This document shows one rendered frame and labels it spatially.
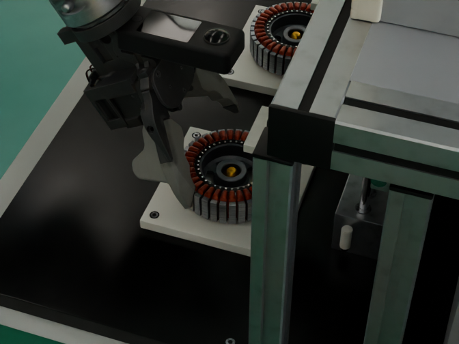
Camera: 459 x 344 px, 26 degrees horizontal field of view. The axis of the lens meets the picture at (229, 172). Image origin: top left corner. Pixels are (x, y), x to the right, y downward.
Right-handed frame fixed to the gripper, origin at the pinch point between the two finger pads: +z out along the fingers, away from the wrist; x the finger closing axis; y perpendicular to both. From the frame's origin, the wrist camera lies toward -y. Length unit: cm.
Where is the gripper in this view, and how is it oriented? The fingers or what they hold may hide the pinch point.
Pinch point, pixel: (220, 158)
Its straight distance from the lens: 103.1
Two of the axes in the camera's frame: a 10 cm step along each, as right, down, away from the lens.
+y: -8.2, 1.5, 5.5
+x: -3.2, 6.8, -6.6
